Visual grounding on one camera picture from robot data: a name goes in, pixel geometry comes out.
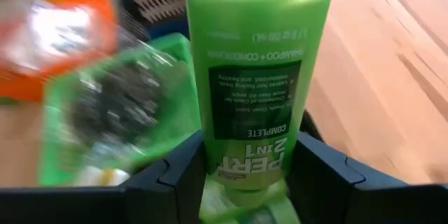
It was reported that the orange slotted plastic basket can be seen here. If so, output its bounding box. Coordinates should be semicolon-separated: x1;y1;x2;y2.
0;0;118;102

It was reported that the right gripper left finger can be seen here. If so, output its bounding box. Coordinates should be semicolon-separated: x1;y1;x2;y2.
0;129;207;224

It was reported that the black slotted plastic basket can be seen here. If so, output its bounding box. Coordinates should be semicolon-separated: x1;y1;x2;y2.
120;0;225;41
299;110;325;143

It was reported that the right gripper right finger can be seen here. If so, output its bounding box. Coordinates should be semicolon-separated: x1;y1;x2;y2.
286;131;448;224

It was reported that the green slotted plastic basket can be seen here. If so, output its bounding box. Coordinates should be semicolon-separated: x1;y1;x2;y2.
38;33;204;187

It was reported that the clear bag of black ties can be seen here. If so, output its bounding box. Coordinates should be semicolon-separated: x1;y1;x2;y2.
66;38;183;169

